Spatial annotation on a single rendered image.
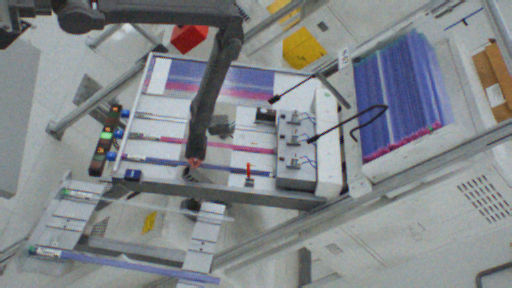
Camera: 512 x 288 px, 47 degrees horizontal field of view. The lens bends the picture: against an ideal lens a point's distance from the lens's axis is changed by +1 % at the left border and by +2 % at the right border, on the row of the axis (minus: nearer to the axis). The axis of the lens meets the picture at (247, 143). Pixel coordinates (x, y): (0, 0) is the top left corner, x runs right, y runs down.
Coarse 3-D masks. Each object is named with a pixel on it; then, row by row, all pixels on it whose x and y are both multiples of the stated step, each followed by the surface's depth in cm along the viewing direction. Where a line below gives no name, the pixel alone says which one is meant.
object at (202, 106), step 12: (216, 36) 151; (216, 48) 150; (228, 48) 145; (240, 48) 146; (216, 60) 153; (228, 60) 149; (204, 72) 162; (216, 72) 158; (204, 84) 163; (216, 84) 162; (204, 96) 167; (216, 96) 168; (192, 108) 178; (204, 108) 171; (192, 120) 177; (204, 120) 176
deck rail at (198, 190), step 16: (112, 176) 189; (144, 176) 191; (160, 192) 193; (176, 192) 193; (192, 192) 192; (208, 192) 192; (224, 192) 191; (240, 192) 191; (256, 192) 191; (272, 192) 191; (288, 192) 192; (288, 208) 195; (304, 208) 194
